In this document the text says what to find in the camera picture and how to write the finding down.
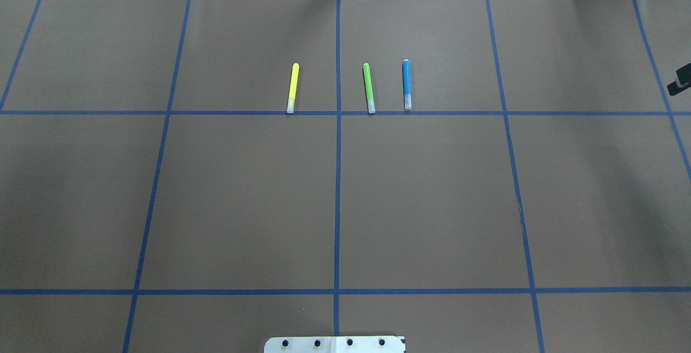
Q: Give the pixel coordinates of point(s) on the blue marker pen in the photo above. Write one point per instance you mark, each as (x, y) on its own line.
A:
(407, 87)

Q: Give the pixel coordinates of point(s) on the yellow marker pen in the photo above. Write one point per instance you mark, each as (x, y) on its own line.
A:
(293, 87)

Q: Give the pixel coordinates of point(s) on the brown paper table cover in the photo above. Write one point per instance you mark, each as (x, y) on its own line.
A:
(156, 196)

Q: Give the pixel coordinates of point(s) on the white mounting plate with holes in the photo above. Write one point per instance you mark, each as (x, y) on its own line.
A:
(336, 344)

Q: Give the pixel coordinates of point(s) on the green marker pen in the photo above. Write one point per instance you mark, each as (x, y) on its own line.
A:
(369, 88)

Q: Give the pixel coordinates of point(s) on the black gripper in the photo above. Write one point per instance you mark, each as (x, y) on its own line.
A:
(681, 81)

